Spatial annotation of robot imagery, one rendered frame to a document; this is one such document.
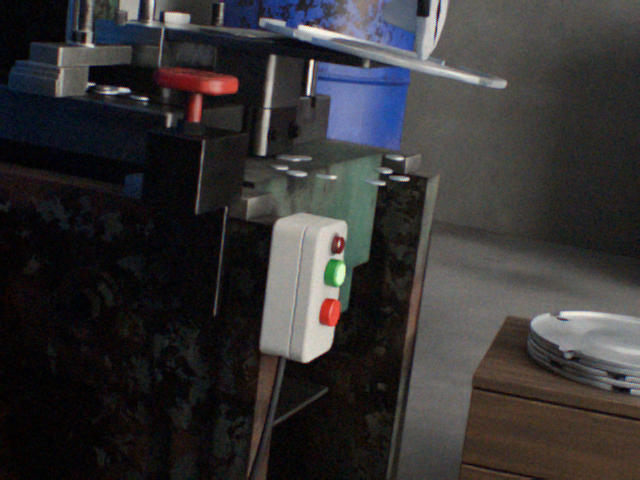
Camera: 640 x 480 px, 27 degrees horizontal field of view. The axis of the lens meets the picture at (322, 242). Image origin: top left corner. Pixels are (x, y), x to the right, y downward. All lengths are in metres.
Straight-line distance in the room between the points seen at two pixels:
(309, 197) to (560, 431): 0.54
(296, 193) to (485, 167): 3.47
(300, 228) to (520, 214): 3.66
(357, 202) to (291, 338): 0.42
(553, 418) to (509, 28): 3.15
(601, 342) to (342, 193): 0.53
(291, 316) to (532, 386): 0.63
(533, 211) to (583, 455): 3.08
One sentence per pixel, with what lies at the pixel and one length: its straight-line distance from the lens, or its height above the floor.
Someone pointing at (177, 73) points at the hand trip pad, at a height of 0.76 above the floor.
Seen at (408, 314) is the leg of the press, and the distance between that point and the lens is 1.77.
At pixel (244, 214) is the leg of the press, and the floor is 0.63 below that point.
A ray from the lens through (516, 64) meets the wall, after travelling 4.87.
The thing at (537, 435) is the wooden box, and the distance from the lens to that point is 1.86.
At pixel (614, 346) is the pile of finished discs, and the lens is 1.95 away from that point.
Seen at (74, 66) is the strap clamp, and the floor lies 0.74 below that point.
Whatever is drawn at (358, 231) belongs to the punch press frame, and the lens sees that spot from 1.69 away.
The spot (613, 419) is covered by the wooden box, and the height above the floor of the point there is 0.32.
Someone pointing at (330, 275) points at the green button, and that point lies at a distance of 1.28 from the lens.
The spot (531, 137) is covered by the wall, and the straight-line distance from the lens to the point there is 4.87.
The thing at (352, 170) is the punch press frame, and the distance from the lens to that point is 1.63.
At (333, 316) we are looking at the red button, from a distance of 1.30.
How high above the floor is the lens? 0.87
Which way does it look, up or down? 12 degrees down
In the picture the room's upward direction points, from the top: 7 degrees clockwise
